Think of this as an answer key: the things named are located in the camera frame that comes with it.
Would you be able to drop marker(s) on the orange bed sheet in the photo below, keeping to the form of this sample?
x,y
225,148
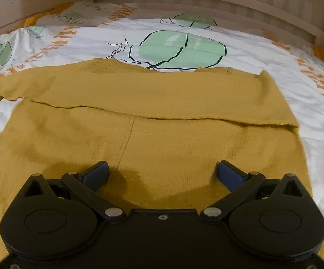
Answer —
x,y
36,18

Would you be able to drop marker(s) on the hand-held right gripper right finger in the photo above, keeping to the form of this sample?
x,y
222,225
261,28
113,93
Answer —
x,y
229,175

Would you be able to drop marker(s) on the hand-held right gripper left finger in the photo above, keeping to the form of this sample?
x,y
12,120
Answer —
x,y
96,172

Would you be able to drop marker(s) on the white leaf-print duvet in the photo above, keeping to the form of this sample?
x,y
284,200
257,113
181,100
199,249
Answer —
x,y
234,42

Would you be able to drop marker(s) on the leaf-print pillow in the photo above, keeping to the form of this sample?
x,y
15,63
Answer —
x,y
94,12

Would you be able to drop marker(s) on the wooden bed frame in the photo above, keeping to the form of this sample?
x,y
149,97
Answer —
x,y
234,2

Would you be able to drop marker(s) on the yellow knit sweater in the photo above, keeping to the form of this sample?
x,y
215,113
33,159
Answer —
x,y
162,103

